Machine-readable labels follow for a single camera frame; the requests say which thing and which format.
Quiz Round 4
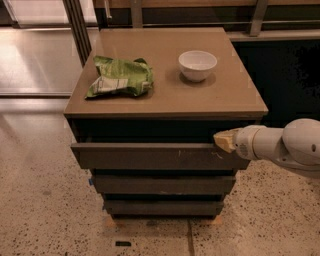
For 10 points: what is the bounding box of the drawer grey front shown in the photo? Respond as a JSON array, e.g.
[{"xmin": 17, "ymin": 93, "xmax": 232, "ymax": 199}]
[{"xmin": 71, "ymin": 142, "xmax": 249, "ymax": 170}]

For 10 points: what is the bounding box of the white ceramic bowl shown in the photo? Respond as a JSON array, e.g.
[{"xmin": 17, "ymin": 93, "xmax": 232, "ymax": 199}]
[{"xmin": 178, "ymin": 50, "xmax": 217, "ymax": 82}]

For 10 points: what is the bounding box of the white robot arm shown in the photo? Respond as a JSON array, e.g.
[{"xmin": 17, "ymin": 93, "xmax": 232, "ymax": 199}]
[{"xmin": 213, "ymin": 118, "xmax": 320, "ymax": 179}]

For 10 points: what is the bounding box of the green crumpled chip bag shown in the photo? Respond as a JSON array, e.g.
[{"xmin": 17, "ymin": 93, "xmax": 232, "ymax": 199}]
[{"xmin": 85, "ymin": 56, "xmax": 154, "ymax": 99}]

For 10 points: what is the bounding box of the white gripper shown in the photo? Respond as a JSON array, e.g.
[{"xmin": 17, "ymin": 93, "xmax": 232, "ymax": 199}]
[{"xmin": 213, "ymin": 125, "xmax": 265, "ymax": 160}]

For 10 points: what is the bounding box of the brown drawer cabinet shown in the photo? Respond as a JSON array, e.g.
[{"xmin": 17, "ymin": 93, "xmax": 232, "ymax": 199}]
[{"xmin": 64, "ymin": 28, "xmax": 268, "ymax": 217}]

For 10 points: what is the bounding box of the metal railing frame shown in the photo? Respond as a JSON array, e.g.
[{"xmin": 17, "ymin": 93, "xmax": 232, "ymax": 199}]
[{"xmin": 62, "ymin": 0, "xmax": 320, "ymax": 63}]

